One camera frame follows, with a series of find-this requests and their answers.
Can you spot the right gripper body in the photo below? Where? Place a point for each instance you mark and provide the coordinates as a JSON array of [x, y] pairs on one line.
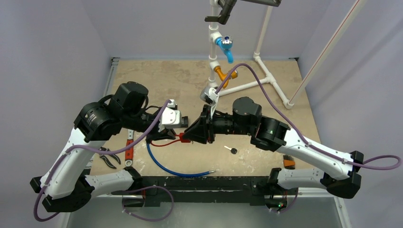
[[208, 126]]

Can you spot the red cable seal lock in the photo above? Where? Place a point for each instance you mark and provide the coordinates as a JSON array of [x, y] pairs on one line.
[[178, 138]]

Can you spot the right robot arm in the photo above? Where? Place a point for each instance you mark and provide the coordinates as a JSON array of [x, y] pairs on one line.
[[333, 171]]

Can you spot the black fob key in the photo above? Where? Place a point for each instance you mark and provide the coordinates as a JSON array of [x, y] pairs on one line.
[[232, 150]]

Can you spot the black padlock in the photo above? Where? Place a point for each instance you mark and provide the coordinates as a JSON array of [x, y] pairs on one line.
[[184, 122]]

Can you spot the orange faucet valve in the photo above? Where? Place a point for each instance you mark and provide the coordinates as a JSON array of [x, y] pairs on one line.
[[222, 76]]

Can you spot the black pliers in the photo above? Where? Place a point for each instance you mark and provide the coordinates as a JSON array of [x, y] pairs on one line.
[[106, 159]]

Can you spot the orange tool at right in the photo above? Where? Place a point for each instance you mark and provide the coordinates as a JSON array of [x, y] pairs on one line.
[[289, 162]]

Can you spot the blue faucet valve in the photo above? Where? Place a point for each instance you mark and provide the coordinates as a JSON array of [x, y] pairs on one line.
[[225, 43]]

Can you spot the white diagonal pole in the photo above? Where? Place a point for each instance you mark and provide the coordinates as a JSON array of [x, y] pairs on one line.
[[338, 33]]

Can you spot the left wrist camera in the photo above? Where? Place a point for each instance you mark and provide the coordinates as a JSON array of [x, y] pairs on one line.
[[171, 117]]

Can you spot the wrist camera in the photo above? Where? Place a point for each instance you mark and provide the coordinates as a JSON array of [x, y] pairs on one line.
[[210, 97], [171, 117]]

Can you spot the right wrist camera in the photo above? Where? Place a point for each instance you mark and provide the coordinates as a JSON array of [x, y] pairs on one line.
[[210, 97]]

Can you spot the red handled adjustable wrench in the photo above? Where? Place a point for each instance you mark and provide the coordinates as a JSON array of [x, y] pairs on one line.
[[129, 152]]

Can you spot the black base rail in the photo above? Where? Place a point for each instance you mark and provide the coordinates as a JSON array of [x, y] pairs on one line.
[[252, 190]]

